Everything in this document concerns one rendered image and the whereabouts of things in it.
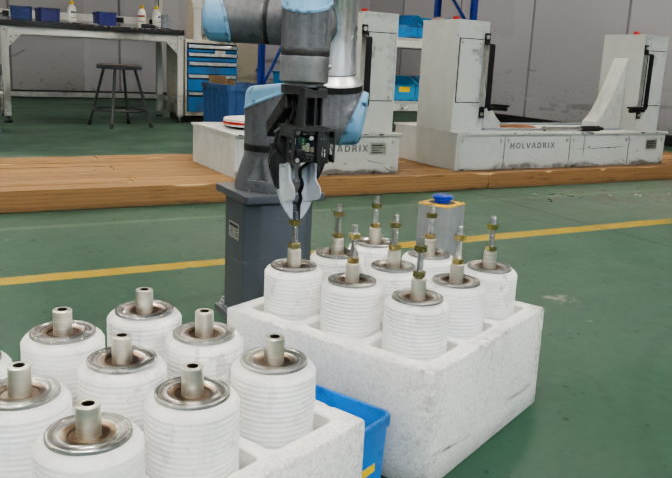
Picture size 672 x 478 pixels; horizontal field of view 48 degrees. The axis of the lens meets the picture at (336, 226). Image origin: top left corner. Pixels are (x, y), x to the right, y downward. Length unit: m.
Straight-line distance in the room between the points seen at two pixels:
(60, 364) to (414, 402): 0.47
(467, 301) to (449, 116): 2.65
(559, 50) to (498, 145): 4.06
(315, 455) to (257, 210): 0.84
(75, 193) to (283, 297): 1.81
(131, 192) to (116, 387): 2.17
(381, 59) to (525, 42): 4.83
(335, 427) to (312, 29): 0.58
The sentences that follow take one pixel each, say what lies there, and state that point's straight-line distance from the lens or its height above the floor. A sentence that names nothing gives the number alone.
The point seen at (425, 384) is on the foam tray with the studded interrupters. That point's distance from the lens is 1.05.
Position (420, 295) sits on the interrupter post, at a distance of 1.10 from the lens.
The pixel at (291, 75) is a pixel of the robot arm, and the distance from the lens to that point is 1.15.
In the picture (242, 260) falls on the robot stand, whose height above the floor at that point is 0.15.
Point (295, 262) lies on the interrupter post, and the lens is 1.23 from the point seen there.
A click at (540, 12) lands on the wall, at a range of 8.12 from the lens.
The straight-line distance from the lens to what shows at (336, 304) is 1.14.
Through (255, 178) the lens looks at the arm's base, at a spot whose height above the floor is 0.33.
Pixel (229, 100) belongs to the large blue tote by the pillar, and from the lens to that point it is 5.59.
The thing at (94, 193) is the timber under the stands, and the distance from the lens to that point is 2.95.
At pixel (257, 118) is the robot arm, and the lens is 1.62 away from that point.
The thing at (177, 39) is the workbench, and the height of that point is 0.68.
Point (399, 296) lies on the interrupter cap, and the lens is 1.11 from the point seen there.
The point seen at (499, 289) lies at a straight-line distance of 1.28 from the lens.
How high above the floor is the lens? 0.59
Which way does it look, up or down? 12 degrees down
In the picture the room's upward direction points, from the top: 3 degrees clockwise
